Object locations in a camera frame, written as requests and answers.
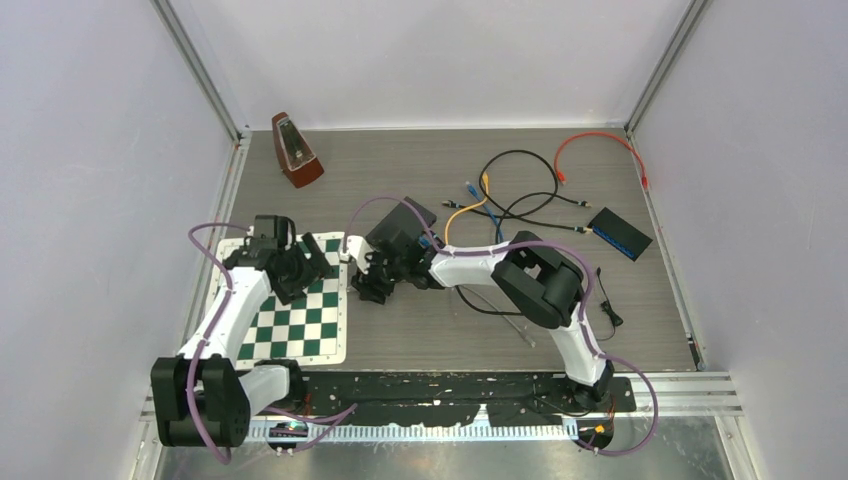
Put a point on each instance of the green white chessboard mat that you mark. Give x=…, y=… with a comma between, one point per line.
x=311, y=330

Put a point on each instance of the brown wooden metronome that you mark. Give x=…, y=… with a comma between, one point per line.
x=297, y=160

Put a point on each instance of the dark grey network switch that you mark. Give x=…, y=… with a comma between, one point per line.
x=398, y=233

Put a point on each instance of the black blue network switch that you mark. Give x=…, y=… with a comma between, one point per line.
x=620, y=234

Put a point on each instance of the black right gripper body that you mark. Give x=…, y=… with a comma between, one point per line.
x=379, y=265

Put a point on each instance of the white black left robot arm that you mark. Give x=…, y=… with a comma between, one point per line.
x=200, y=398

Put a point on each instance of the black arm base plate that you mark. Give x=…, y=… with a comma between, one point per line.
x=445, y=399

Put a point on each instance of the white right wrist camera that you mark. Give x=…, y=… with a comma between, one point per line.
x=354, y=249

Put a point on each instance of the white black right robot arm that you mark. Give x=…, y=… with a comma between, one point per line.
x=545, y=287

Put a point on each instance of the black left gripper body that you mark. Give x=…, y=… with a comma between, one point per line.
x=300, y=273

